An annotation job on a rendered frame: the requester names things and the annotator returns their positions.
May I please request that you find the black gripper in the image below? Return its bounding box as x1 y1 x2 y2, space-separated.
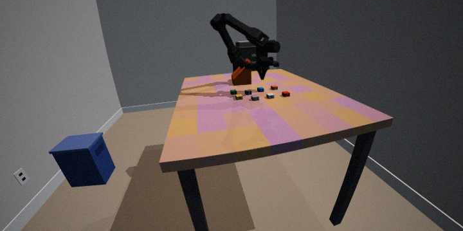
245 52 279 80

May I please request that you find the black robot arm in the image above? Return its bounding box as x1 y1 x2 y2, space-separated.
210 13 280 68

